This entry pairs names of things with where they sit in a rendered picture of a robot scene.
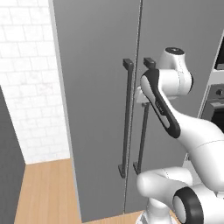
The dark grey cabinet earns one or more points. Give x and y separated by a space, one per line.
10 163

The steel microwave oven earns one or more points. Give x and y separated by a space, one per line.
220 58

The pale grey fridge casing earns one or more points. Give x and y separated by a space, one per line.
62 96

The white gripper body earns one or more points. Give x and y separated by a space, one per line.
139 96

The grey fridge door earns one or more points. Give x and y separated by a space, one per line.
96 116
175 26

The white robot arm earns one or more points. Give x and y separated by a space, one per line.
204 145

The steel built-in oven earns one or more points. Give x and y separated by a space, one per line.
215 105

